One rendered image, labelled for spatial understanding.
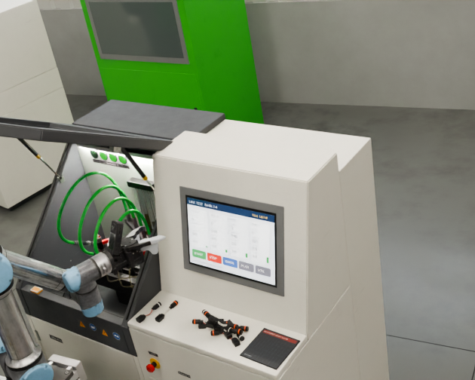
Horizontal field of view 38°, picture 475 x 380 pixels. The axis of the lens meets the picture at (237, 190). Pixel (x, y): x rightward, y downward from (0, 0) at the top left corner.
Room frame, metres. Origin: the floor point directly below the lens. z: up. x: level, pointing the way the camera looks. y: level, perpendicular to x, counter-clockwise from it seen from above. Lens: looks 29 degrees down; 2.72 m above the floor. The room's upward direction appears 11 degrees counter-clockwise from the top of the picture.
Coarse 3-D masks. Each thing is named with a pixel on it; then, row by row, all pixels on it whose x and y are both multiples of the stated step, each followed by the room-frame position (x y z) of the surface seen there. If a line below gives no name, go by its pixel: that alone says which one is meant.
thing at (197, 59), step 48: (96, 0) 5.65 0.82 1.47; (144, 0) 5.35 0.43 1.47; (192, 0) 5.22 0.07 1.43; (240, 0) 5.72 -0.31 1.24; (96, 48) 5.75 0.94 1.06; (144, 48) 5.42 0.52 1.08; (192, 48) 5.14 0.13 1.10; (240, 48) 5.63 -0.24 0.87; (144, 96) 5.50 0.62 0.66; (192, 96) 5.19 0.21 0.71; (240, 96) 5.53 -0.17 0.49
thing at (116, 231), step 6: (114, 222) 2.02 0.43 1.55; (120, 222) 2.01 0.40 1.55; (114, 228) 2.00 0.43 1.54; (120, 228) 2.00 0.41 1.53; (114, 234) 1.99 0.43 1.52; (120, 234) 1.99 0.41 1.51; (114, 240) 1.98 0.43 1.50; (120, 240) 1.98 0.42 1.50; (108, 246) 2.00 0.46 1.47; (114, 246) 1.97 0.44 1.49; (120, 246) 1.98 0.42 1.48; (114, 252) 1.96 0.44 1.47
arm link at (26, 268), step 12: (0, 252) 1.88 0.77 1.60; (12, 252) 1.94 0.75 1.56; (12, 264) 1.89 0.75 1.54; (24, 264) 1.91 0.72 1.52; (36, 264) 1.94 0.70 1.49; (48, 264) 1.99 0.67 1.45; (24, 276) 1.91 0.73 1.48; (36, 276) 1.92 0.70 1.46; (48, 276) 1.94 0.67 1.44; (60, 276) 1.97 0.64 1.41; (60, 288) 1.96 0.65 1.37
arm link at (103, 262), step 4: (96, 256) 1.95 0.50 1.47; (100, 256) 1.94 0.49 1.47; (104, 256) 1.94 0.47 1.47; (96, 260) 1.93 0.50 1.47; (100, 260) 1.93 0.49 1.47; (104, 260) 1.93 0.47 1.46; (108, 260) 1.93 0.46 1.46; (100, 264) 1.92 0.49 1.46; (104, 264) 1.92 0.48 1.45; (108, 264) 1.93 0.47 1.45; (100, 268) 1.91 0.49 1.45; (104, 268) 1.91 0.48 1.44; (108, 268) 1.92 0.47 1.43; (104, 272) 1.92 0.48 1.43; (108, 272) 1.93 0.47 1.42
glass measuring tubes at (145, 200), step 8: (128, 184) 2.80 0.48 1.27; (136, 184) 2.77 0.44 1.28; (144, 184) 2.74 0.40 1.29; (152, 184) 2.73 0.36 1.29; (136, 192) 2.80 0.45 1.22; (144, 192) 2.75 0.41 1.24; (152, 192) 2.73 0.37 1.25; (136, 200) 2.80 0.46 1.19; (144, 200) 2.78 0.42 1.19; (152, 200) 2.73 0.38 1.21; (144, 208) 2.77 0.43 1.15; (152, 208) 2.77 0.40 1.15; (144, 216) 2.81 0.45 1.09; (152, 216) 2.75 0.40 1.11; (152, 224) 2.76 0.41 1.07
